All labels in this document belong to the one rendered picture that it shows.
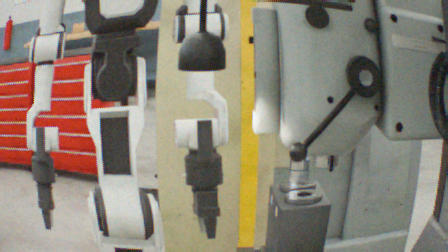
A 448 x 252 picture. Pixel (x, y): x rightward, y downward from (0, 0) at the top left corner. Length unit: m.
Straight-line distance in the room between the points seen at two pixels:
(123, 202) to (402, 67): 0.93
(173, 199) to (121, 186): 1.25
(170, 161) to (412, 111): 1.96
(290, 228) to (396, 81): 0.59
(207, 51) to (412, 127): 0.39
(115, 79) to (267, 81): 0.71
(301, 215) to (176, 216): 1.51
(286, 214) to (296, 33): 0.57
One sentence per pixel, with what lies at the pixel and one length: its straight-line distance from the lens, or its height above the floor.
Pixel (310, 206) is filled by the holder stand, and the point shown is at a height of 1.11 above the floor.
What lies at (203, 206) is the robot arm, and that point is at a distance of 2.09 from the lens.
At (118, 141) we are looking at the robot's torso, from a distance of 2.04.
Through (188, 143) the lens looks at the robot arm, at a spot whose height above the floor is 1.18.
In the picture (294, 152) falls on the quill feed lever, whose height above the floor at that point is 1.34.
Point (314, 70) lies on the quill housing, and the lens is 1.31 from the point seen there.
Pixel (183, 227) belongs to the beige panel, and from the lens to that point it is 3.27.
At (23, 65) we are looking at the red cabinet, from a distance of 6.19.
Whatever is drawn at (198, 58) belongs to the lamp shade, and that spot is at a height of 1.47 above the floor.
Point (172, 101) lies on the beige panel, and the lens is 3.15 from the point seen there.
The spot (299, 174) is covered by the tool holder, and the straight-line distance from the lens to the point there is 1.90.
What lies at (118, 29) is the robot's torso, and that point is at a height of 1.47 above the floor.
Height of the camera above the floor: 1.63
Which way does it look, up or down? 11 degrees down
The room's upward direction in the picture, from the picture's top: straight up
